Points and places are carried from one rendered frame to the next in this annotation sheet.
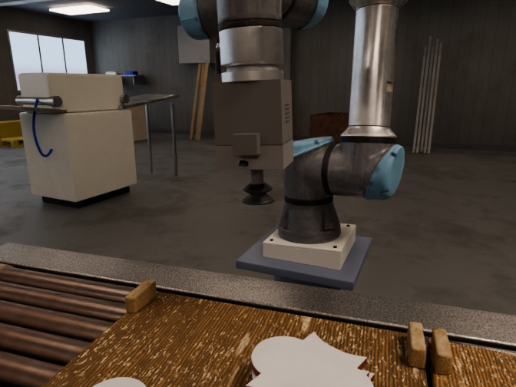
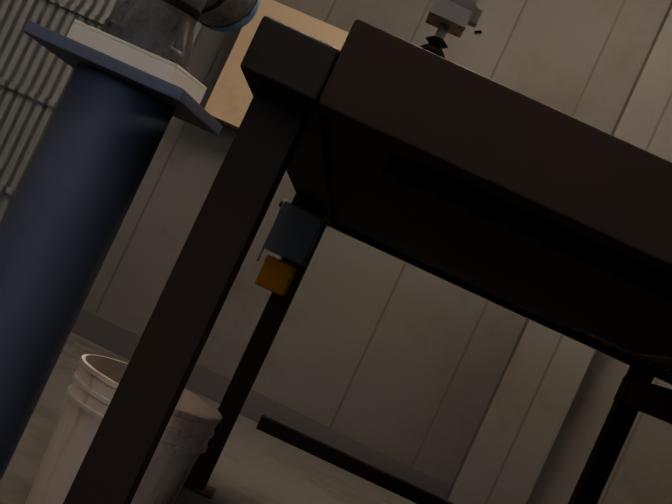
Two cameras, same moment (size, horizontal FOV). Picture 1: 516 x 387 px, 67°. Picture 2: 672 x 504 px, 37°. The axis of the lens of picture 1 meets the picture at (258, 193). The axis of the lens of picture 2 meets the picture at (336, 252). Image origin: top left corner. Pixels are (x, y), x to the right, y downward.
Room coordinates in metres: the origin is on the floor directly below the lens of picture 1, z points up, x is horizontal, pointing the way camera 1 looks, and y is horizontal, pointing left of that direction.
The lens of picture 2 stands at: (0.95, 1.57, 0.70)
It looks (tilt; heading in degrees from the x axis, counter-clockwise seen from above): 2 degrees up; 254
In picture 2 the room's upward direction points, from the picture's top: 25 degrees clockwise
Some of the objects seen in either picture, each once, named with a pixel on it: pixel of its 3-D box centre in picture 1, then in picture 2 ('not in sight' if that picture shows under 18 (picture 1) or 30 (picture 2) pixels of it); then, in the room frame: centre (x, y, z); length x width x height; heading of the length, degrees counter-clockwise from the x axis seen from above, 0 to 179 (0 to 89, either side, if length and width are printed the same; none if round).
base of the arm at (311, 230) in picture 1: (309, 213); (155, 26); (0.90, -0.12, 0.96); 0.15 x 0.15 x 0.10
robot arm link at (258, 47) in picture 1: (249, 52); not in sight; (0.50, 0.01, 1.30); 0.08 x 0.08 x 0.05
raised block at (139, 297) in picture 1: (141, 296); not in sight; (0.53, 0.18, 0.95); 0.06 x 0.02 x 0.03; 163
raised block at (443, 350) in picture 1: (441, 349); not in sight; (0.41, -0.22, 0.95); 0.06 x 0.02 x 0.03; 162
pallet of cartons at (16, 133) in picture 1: (28, 131); not in sight; (9.11, 5.30, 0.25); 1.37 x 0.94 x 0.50; 157
